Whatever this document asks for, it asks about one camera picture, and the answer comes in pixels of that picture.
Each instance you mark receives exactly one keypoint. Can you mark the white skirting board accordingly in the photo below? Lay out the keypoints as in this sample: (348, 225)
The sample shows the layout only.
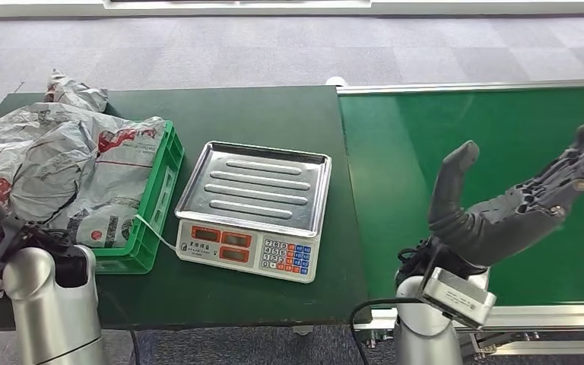
(45, 10)

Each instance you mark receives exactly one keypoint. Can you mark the grey table foot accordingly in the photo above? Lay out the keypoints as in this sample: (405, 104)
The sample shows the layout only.
(303, 331)

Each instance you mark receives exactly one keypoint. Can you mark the small crumpled grey mailer bag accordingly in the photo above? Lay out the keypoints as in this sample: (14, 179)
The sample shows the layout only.
(75, 93)

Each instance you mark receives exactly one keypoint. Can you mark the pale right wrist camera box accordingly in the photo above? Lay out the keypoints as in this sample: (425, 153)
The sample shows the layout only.
(458, 297)

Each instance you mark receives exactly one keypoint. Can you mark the flat grey mailer bag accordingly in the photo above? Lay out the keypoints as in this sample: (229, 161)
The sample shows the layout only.
(15, 128)

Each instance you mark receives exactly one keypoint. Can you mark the green conveyor belt machine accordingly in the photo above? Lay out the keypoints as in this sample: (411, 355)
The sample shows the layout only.
(398, 151)

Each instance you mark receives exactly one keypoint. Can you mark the green plastic crate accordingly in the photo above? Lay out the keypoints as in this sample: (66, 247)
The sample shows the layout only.
(161, 186)

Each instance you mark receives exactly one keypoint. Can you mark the white conveyor roller cap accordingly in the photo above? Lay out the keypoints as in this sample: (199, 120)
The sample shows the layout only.
(336, 81)

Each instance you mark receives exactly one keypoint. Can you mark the white electronic weighing scale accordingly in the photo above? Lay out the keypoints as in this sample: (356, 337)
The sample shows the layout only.
(251, 201)

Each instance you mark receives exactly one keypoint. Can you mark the large grey red-print mailer bag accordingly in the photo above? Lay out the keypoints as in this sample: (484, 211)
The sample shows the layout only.
(131, 151)

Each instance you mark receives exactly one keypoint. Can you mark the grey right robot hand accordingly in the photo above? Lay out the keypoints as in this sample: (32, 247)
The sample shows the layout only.
(488, 232)

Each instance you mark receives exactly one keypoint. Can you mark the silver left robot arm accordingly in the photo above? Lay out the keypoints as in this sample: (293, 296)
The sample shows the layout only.
(50, 317)

